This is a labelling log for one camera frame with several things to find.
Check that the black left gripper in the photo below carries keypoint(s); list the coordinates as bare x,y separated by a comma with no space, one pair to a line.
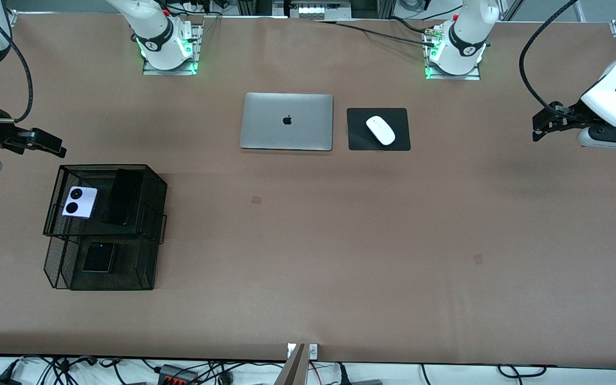
572,115

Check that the lavender flip phone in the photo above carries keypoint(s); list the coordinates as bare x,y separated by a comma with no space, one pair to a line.
87,206

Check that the black slab smartphone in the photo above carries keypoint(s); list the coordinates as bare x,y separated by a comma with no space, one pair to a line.
123,198

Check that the black flip phone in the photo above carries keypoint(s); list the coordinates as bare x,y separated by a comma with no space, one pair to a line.
98,259

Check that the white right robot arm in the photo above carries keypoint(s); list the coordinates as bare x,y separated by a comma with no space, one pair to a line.
166,59

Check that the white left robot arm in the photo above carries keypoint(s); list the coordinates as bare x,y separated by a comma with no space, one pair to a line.
607,101

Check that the black mesh two-tier tray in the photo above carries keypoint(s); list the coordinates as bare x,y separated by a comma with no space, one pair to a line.
126,267

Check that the white computer mouse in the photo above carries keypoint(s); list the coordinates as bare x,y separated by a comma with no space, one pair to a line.
380,130

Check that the black mouse pad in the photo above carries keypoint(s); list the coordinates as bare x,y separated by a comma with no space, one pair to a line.
356,139

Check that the silver closed laptop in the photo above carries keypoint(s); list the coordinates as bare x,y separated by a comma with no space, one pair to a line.
265,123

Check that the metal equipment rack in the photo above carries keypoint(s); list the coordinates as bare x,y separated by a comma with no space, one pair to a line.
313,9

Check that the black orange power strip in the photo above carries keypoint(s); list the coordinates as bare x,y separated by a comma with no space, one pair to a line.
177,377

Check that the small white clamp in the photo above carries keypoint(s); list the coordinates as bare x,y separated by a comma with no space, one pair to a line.
290,350
313,351

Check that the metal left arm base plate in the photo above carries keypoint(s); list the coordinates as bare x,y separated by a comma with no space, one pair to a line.
468,77

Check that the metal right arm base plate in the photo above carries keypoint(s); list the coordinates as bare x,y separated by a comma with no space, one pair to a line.
153,71

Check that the grey camera post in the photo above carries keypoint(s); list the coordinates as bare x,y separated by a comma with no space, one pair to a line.
293,371

